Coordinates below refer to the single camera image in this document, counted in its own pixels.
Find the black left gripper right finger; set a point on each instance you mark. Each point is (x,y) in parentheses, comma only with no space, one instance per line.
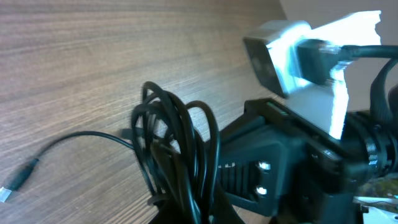
(223,212)

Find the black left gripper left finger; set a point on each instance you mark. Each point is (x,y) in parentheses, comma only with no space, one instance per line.
(168,214)

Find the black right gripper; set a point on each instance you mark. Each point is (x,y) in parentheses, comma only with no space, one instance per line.
(275,163)

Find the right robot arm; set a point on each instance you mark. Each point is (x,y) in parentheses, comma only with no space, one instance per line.
(379,126)

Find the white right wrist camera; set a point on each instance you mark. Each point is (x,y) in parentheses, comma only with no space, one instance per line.
(305,66)

